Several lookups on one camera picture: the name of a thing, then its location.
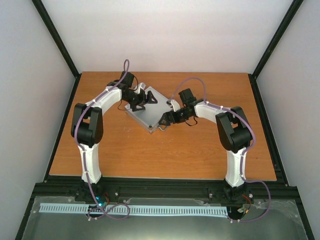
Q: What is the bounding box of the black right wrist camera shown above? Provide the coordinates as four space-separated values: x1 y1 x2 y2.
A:
178 88 197 106

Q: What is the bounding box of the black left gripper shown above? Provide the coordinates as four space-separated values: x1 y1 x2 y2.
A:
123 90 157 112

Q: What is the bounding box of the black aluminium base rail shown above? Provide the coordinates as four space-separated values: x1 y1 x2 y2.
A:
32 176 301 205

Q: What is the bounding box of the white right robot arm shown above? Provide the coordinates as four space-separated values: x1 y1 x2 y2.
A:
158 99 256 188

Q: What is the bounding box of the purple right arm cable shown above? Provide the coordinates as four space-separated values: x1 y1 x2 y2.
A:
170 77 272 224

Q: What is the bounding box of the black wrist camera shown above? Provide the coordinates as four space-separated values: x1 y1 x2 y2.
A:
120 71 136 88
178 88 197 106

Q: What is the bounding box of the light blue cable duct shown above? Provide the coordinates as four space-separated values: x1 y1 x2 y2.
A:
38 203 228 218

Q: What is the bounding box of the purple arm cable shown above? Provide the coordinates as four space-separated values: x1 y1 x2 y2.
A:
74 58 132 221
170 77 272 224

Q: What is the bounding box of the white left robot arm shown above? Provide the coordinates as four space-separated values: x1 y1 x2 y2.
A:
71 80 158 202

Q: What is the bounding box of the aluminium poker case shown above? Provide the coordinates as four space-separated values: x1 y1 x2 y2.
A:
124 82 172 134

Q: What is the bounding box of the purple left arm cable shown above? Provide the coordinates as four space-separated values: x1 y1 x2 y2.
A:
74 58 132 221

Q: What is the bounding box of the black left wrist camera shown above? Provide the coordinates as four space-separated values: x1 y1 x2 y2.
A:
120 71 136 88

